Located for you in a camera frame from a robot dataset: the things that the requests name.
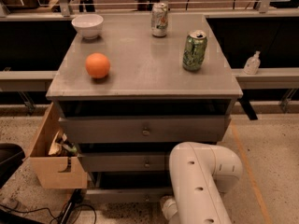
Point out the grey bottom drawer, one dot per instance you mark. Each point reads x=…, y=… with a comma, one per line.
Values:
x=130, y=187

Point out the grey drawer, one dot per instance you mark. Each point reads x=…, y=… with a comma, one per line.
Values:
x=145, y=129
x=130, y=187
x=124, y=161

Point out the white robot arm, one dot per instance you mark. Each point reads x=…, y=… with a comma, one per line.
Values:
x=199, y=175

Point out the grey drawer cabinet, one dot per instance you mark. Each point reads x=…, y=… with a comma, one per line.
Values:
x=146, y=77

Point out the grey middle drawer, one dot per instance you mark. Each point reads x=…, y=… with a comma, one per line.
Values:
x=124, y=161

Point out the grey top drawer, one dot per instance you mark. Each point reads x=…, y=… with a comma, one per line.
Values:
x=145, y=129

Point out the orange fruit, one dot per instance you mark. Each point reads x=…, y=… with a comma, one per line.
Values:
x=97, y=65

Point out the green soda can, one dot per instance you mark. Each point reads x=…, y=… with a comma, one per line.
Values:
x=194, y=51

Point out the white soda can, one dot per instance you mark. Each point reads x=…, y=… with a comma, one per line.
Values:
x=159, y=19

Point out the crumpled items in crate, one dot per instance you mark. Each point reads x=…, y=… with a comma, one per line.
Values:
x=61, y=147

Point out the white ceramic bowl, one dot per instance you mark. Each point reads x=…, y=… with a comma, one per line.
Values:
x=89, y=26

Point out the clear sanitizer bottle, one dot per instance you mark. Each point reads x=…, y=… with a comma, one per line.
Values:
x=252, y=64

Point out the wooden crate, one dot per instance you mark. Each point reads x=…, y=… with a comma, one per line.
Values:
x=60, y=172

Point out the black chair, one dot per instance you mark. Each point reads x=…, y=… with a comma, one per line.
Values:
x=11, y=158

